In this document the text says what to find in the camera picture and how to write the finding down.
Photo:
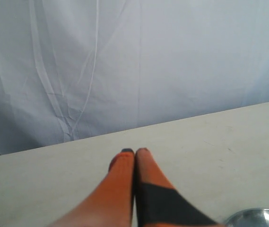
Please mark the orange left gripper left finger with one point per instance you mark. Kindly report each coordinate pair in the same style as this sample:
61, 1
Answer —
110, 204

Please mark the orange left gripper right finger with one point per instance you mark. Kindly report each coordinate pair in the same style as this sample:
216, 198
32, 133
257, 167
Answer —
158, 203

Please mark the round metal plate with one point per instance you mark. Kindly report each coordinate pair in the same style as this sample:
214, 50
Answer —
255, 217

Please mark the white backdrop cloth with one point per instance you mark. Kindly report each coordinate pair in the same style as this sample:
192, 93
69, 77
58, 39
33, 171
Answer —
73, 69

